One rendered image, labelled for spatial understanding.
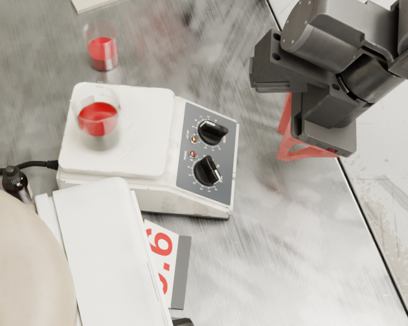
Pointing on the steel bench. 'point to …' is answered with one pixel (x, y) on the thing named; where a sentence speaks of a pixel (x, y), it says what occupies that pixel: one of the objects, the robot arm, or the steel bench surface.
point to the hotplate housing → (182, 198)
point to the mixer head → (72, 260)
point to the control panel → (226, 160)
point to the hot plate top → (100, 162)
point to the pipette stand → (89, 4)
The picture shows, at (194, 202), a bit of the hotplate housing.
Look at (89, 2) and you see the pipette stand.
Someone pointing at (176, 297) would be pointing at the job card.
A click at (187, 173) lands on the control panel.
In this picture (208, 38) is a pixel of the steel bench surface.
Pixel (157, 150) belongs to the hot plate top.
